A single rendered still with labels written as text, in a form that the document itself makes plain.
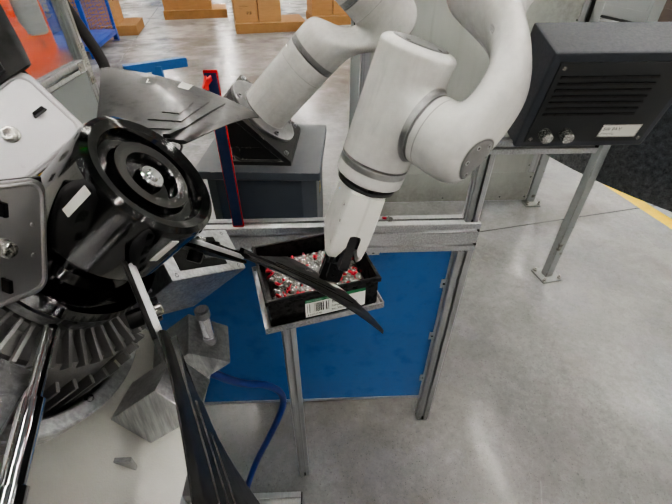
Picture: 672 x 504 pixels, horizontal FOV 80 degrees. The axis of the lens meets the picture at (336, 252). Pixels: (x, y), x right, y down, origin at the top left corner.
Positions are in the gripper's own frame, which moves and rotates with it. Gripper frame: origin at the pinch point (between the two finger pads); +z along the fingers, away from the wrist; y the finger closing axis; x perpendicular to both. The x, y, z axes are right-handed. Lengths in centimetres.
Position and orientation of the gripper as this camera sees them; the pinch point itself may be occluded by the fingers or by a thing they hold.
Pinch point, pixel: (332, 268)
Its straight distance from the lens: 59.7
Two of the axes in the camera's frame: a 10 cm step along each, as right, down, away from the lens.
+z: -2.9, 7.5, 5.9
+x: 9.5, 2.1, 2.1
